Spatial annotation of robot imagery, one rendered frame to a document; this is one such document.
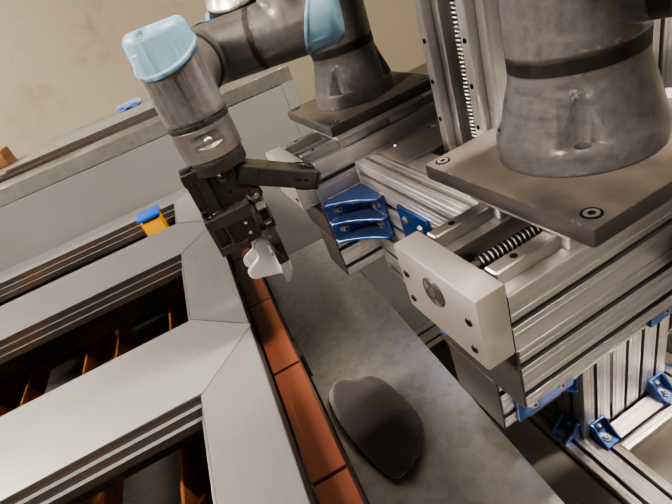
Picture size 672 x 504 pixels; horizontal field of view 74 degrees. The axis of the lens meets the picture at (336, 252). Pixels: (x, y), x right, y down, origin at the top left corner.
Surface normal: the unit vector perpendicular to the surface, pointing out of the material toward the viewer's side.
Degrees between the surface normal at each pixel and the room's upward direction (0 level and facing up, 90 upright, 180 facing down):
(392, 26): 90
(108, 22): 90
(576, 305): 90
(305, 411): 0
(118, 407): 0
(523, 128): 73
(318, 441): 0
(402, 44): 90
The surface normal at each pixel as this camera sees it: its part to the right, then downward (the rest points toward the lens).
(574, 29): -0.33, 0.62
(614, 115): -0.06, 0.28
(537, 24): -0.72, 0.56
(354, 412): -0.31, -0.78
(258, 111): 0.35, 0.42
